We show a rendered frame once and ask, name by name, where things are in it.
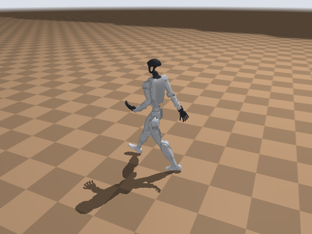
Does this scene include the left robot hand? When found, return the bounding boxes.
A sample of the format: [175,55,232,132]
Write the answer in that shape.
[125,101,136,111]

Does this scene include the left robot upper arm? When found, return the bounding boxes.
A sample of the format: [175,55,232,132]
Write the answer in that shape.
[142,80,152,105]

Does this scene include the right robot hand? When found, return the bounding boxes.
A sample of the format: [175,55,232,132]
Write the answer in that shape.
[178,105,189,122]

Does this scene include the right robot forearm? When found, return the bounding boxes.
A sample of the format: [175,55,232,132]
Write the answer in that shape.
[171,94,181,110]

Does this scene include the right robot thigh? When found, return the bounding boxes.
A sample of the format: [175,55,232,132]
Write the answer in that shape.
[143,112,152,136]

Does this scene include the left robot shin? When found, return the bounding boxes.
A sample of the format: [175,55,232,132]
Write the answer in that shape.
[160,144,177,167]

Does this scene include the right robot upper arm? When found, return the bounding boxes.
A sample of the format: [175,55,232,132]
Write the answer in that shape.
[162,75,174,98]

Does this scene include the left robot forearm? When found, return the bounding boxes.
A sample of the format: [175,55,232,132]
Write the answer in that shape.
[133,101,149,113]

